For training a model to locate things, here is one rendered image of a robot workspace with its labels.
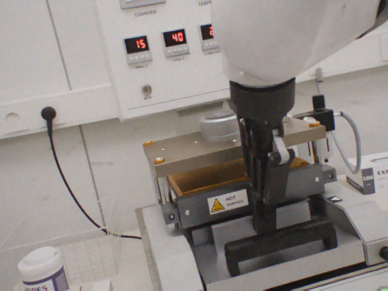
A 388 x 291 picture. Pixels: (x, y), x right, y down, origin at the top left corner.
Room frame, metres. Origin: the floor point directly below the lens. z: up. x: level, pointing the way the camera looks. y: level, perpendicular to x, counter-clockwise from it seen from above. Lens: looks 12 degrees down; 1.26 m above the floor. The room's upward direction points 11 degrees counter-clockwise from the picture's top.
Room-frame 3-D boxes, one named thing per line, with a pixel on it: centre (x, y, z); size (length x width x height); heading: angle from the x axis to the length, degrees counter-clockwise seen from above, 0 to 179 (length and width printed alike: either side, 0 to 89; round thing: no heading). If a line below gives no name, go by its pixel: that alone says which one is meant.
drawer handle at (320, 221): (0.51, -0.09, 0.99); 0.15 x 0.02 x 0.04; 100
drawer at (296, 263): (0.65, -0.06, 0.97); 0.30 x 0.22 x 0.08; 10
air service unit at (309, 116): (0.86, -0.25, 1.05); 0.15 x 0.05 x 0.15; 100
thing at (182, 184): (0.69, -0.06, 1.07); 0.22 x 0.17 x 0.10; 100
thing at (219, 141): (0.73, -0.07, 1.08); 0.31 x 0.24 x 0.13; 100
